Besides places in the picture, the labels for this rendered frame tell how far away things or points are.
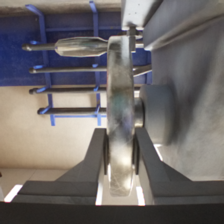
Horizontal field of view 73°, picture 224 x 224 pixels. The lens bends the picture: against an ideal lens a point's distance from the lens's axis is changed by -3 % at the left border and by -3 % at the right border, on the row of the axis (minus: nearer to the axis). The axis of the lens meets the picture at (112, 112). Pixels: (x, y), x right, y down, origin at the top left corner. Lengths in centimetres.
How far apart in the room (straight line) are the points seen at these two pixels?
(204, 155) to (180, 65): 10
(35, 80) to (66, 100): 76
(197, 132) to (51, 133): 371
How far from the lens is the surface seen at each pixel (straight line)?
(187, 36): 19
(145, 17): 31
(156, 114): 20
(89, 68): 290
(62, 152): 396
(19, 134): 420
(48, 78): 338
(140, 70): 42
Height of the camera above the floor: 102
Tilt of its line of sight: 16 degrees up
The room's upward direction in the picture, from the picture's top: 179 degrees clockwise
